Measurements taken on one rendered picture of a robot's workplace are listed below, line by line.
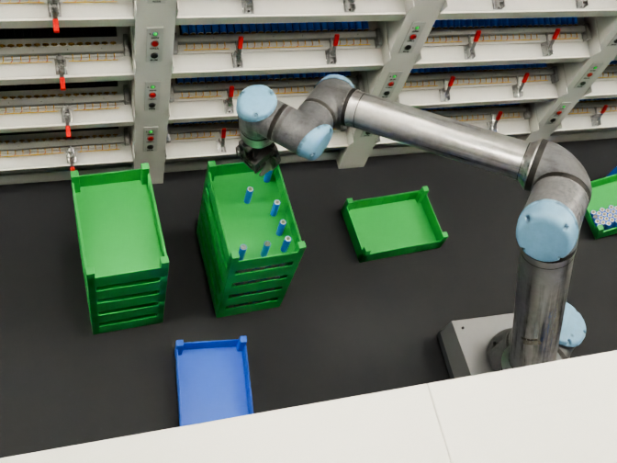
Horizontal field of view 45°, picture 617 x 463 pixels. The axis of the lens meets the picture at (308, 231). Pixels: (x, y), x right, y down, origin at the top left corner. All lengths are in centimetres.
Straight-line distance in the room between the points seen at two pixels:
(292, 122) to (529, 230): 56
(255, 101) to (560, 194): 68
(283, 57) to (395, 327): 90
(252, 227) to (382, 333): 58
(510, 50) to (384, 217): 67
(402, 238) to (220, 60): 89
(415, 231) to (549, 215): 109
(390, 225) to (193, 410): 91
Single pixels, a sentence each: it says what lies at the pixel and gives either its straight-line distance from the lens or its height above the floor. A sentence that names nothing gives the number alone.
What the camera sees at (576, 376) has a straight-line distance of 45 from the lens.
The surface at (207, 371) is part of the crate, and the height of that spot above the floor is 0.
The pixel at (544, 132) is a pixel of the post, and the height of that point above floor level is 13.
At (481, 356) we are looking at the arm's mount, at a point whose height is 16.
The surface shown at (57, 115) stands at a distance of 218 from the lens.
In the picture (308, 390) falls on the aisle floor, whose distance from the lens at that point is 223.
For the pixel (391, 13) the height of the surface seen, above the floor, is 74.
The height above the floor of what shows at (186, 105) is 36.
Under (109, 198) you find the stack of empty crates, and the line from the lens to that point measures 206.
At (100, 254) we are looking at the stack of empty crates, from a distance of 198.
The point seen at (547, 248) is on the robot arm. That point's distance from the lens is 156.
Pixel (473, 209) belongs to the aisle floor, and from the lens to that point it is 269.
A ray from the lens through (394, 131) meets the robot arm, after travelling 171.
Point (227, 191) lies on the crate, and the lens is 209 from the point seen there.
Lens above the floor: 209
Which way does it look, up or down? 59 degrees down
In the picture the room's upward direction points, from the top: 23 degrees clockwise
